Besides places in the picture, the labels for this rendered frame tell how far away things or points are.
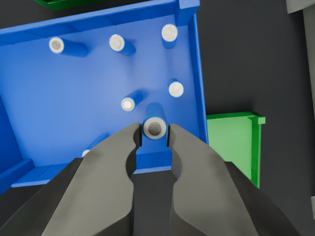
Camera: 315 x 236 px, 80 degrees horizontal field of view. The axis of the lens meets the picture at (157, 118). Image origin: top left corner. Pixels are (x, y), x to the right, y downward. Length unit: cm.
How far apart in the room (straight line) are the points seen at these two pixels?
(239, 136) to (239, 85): 17
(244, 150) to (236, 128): 8
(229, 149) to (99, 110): 49
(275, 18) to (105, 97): 54
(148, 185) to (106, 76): 51
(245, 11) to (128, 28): 44
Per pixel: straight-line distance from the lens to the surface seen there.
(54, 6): 67
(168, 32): 22
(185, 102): 28
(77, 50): 27
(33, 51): 34
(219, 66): 62
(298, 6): 66
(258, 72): 66
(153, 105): 17
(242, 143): 69
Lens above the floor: 60
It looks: 76 degrees down
